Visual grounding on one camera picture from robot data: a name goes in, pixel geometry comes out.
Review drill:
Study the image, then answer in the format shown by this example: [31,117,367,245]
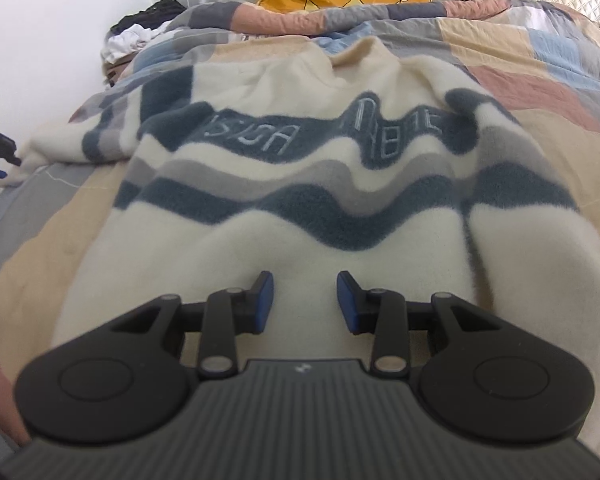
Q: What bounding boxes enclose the patchwork checked quilt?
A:
[0,0,600,461]

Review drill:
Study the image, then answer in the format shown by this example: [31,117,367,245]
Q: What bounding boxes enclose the pile of black white clothes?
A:
[100,0,188,66]

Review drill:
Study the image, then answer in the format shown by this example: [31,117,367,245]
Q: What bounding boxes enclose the cream blue-striped fleece sweater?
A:
[17,35,600,361]

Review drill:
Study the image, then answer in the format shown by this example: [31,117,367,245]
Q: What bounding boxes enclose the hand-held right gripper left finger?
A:
[111,270,275,378]

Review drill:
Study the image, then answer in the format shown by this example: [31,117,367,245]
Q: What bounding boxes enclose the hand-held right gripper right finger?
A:
[336,270,501,378]

